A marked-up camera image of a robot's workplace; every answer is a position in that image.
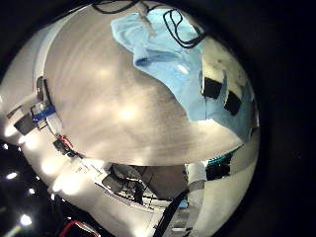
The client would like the teal strip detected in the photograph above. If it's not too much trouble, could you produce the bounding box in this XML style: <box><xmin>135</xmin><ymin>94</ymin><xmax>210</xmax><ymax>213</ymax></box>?
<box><xmin>206</xmin><ymin>146</ymin><xmax>245</xmax><ymax>167</ymax></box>

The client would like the red framed case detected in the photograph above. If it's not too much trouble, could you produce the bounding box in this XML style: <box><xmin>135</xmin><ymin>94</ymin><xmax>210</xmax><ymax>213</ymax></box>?
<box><xmin>58</xmin><ymin>219</ymin><xmax>102</xmax><ymax>237</ymax></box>

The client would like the grey chair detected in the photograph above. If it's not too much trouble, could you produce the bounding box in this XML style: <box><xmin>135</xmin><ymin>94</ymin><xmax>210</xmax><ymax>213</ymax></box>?
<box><xmin>101</xmin><ymin>163</ymin><xmax>147</xmax><ymax>205</ymax></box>

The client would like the light blue piece of clothing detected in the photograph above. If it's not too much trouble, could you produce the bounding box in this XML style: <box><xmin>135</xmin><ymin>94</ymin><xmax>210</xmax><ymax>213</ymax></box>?
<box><xmin>110</xmin><ymin>7</ymin><xmax>256</xmax><ymax>144</ymax></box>

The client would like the small red clamp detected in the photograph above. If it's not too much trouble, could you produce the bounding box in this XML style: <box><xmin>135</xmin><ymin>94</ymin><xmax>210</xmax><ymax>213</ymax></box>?
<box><xmin>52</xmin><ymin>133</ymin><xmax>76</xmax><ymax>156</ymax></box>

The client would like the looped black cable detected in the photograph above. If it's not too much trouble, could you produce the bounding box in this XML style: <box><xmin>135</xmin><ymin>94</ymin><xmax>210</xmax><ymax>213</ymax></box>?
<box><xmin>162</xmin><ymin>8</ymin><xmax>207</xmax><ymax>49</ymax></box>

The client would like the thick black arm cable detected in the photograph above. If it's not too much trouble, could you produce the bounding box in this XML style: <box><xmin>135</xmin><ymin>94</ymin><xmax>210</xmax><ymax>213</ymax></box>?
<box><xmin>152</xmin><ymin>188</ymin><xmax>190</xmax><ymax>237</ymax></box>

